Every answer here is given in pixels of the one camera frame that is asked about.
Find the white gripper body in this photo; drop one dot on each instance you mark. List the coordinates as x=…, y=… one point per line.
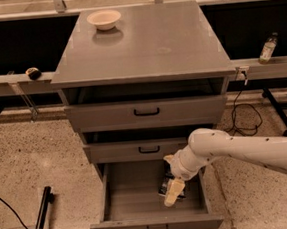
x=181, y=168

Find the blue chip bag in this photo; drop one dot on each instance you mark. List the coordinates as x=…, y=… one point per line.
x=163, y=188

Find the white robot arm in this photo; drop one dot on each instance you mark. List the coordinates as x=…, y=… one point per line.
x=206, y=145

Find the grey open bottom drawer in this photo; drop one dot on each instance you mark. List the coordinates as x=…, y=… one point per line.
x=130, y=200

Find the grey middle drawer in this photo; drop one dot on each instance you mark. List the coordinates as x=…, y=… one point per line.
x=130, y=151

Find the grey drawer cabinet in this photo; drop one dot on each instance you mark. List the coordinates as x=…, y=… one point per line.
x=154, y=52

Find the grey top drawer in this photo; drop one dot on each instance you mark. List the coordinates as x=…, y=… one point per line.
x=146, y=113

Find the black caster table leg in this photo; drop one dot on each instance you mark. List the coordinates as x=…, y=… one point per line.
x=267, y=94

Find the black metal stand leg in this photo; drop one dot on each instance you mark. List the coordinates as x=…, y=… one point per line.
x=46, y=199

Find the green drink bottle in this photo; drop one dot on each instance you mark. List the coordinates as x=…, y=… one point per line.
x=268, y=48

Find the white paper bowl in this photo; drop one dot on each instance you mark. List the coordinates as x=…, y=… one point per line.
x=104, y=19

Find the small black round object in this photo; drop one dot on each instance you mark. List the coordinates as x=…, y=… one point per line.
x=33, y=73

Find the white wall outlet plug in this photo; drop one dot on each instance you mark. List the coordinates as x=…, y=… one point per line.
x=241, y=74

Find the grey metal rail shelf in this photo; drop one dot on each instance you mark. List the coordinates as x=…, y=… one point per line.
x=23, y=82

